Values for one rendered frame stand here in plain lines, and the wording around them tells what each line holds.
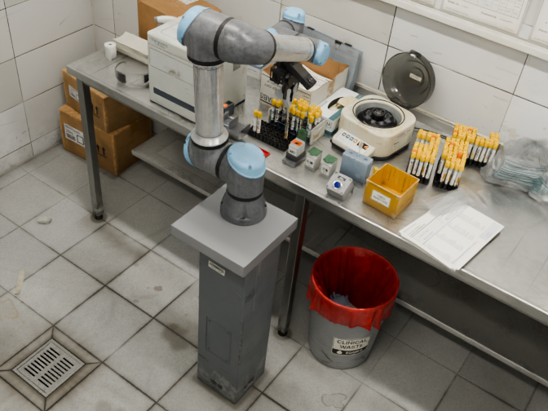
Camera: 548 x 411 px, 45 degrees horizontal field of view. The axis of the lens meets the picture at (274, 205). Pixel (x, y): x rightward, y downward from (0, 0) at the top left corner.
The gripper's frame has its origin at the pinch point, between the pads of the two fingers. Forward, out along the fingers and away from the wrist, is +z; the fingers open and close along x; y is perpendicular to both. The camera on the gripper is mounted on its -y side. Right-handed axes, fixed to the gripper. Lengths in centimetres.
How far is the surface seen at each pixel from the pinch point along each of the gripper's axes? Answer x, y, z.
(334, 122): -18.1, -10.3, 12.5
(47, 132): -10, 161, 96
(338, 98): -32.9, -3.0, 11.7
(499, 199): -25, -77, 18
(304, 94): -16.8, 3.8, 5.2
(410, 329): -26, -62, 105
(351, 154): 1.1, -28.1, 7.6
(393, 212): 10, -51, 15
